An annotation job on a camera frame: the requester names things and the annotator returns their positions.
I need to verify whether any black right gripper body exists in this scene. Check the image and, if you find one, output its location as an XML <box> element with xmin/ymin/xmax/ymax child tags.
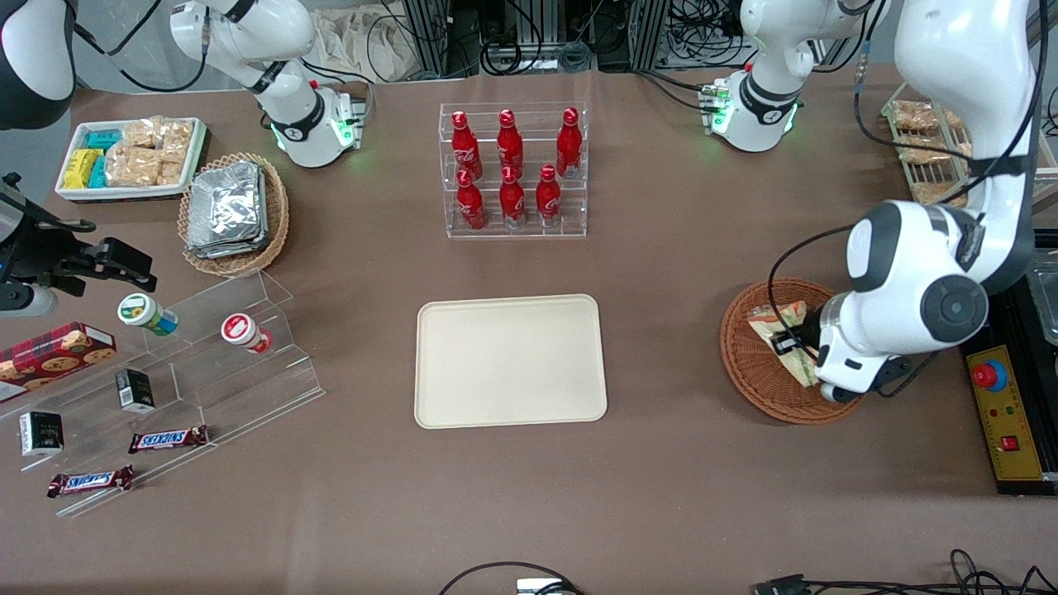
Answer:
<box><xmin>0</xmin><ymin>207</ymin><xmax>105</xmax><ymax>295</ymax></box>

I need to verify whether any triangle sandwich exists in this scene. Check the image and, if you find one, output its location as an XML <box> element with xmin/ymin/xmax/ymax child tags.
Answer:
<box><xmin>748</xmin><ymin>301</ymin><xmax>821</xmax><ymax>388</ymax></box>

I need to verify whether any brown wicker basket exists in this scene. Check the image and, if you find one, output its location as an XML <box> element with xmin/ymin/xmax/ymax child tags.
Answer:
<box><xmin>719</xmin><ymin>278</ymin><xmax>865</xmax><ymax>426</ymax></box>

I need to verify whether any light wicker basket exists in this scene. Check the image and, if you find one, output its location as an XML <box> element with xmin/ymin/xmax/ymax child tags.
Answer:
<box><xmin>178</xmin><ymin>152</ymin><xmax>290</xmax><ymax>278</ymax></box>

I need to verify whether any cream plastic tray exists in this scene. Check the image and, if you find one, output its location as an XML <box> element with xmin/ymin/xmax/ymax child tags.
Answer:
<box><xmin>414</xmin><ymin>294</ymin><xmax>608</xmax><ymax>431</ymax></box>

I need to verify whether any green lidded yogurt cup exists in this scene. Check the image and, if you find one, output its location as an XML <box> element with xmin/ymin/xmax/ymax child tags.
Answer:
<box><xmin>117</xmin><ymin>293</ymin><xmax>179</xmax><ymax>337</ymax></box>

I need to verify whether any white snack bin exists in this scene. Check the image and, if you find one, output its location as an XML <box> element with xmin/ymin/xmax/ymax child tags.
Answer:
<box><xmin>55</xmin><ymin>117</ymin><xmax>209</xmax><ymax>204</ymax></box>

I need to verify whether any yellow snack packet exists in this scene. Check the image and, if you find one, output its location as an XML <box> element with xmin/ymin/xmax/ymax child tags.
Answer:
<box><xmin>63</xmin><ymin>149</ymin><xmax>102</xmax><ymax>189</ymax></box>

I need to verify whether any silver foil wrapped package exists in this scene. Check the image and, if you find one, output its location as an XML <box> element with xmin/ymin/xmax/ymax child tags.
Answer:
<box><xmin>190</xmin><ymin>161</ymin><xmax>265</xmax><ymax>240</ymax></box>
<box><xmin>188</xmin><ymin>231</ymin><xmax>267</xmax><ymax>259</ymax></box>

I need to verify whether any red plaid cookie box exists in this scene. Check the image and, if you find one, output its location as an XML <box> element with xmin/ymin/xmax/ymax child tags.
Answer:
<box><xmin>0</xmin><ymin>321</ymin><xmax>117</xmax><ymax>391</ymax></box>

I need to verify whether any black drink carton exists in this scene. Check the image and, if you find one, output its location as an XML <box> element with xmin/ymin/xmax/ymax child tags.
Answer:
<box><xmin>19</xmin><ymin>411</ymin><xmax>64</xmax><ymax>457</ymax></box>
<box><xmin>115</xmin><ymin>369</ymin><xmax>156</xmax><ymax>414</ymax></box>

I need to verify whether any red lidded yogurt cup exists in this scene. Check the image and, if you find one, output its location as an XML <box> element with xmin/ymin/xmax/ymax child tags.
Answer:
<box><xmin>221</xmin><ymin>312</ymin><xmax>274</xmax><ymax>355</ymax></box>

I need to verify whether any brown Snickers bar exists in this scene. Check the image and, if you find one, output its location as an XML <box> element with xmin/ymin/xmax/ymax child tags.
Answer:
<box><xmin>47</xmin><ymin>465</ymin><xmax>135</xmax><ymax>498</ymax></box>
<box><xmin>128</xmin><ymin>425</ymin><xmax>210</xmax><ymax>455</ymax></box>

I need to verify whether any bagged bread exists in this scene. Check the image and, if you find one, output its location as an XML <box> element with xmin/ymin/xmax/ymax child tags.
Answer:
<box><xmin>891</xmin><ymin>100</ymin><xmax>964</xmax><ymax>133</ymax></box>
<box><xmin>913</xmin><ymin>182</ymin><xmax>970</xmax><ymax>207</ymax></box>
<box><xmin>901</xmin><ymin>136</ymin><xmax>972</xmax><ymax>166</ymax></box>

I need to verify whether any clear acrylic stepped stand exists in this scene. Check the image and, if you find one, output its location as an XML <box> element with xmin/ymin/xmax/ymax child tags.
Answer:
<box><xmin>0</xmin><ymin>269</ymin><xmax>326</xmax><ymax>520</ymax></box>

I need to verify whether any yellow control panel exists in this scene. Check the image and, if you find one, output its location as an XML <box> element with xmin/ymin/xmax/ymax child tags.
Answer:
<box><xmin>965</xmin><ymin>343</ymin><xmax>1046</xmax><ymax>483</ymax></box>

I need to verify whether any red cola bottle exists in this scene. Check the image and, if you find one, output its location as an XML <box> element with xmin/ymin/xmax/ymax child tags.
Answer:
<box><xmin>499</xmin><ymin>164</ymin><xmax>527</xmax><ymax>230</ymax></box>
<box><xmin>555</xmin><ymin>107</ymin><xmax>583</xmax><ymax>179</ymax></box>
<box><xmin>455</xmin><ymin>168</ymin><xmax>487</xmax><ymax>231</ymax></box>
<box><xmin>450</xmin><ymin>110</ymin><xmax>483</xmax><ymax>179</ymax></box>
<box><xmin>497</xmin><ymin>108</ymin><xmax>524</xmax><ymax>174</ymax></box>
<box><xmin>536</xmin><ymin>164</ymin><xmax>562</xmax><ymax>226</ymax></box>

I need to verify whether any clear acrylic bottle rack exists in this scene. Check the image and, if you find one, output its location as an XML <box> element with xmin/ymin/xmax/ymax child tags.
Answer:
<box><xmin>439</xmin><ymin>102</ymin><xmax>589</xmax><ymax>240</ymax></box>

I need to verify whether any white cloth bag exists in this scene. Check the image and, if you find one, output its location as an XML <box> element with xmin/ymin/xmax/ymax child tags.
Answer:
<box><xmin>310</xmin><ymin>4</ymin><xmax>418</xmax><ymax>83</ymax></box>

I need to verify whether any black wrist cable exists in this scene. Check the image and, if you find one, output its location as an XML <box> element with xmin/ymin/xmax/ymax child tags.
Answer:
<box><xmin>15</xmin><ymin>211</ymin><xmax>97</xmax><ymax>236</ymax></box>

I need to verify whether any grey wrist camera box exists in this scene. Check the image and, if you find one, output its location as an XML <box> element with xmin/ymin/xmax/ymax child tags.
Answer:
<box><xmin>0</xmin><ymin>281</ymin><xmax>59</xmax><ymax>320</ymax></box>
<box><xmin>818</xmin><ymin>376</ymin><xmax>865</xmax><ymax>404</ymax></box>

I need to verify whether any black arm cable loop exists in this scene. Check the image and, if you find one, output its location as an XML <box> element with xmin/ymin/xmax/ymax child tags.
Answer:
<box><xmin>767</xmin><ymin>223</ymin><xmax>856</xmax><ymax>356</ymax></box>

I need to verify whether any black equipment frame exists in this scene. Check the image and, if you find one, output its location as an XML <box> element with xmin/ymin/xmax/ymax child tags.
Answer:
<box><xmin>959</xmin><ymin>231</ymin><xmax>1058</xmax><ymax>497</ymax></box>

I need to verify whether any black tangled cable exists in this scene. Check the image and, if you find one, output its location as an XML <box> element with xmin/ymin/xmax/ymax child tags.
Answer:
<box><xmin>806</xmin><ymin>549</ymin><xmax>1058</xmax><ymax>595</ymax></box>

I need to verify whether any aluminium frame post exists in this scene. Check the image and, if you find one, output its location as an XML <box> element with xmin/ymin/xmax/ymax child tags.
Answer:
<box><xmin>405</xmin><ymin>0</ymin><xmax>451</xmax><ymax>77</ymax></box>
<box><xmin>630</xmin><ymin>0</ymin><xmax>672</xmax><ymax>71</ymax></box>

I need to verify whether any black floor cable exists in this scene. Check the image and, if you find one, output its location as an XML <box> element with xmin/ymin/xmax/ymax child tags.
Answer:
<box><xmin>438</xmin><ymin>561</ymin><xmax>581</xmax><ymax>595</ymax></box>

